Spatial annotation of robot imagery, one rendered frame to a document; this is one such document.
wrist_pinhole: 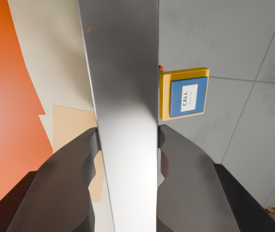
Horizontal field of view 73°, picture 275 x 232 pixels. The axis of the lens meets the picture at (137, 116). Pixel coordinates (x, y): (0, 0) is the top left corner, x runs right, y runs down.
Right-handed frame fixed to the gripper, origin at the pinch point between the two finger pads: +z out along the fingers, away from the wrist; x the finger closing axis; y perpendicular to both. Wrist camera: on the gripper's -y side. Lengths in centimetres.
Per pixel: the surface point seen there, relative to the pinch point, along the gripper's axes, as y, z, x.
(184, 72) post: 5.4, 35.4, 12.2
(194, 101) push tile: 13.0, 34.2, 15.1
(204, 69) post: 5.5, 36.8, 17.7
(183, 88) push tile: 8.9, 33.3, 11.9
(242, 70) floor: 38, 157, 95
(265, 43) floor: 16, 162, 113
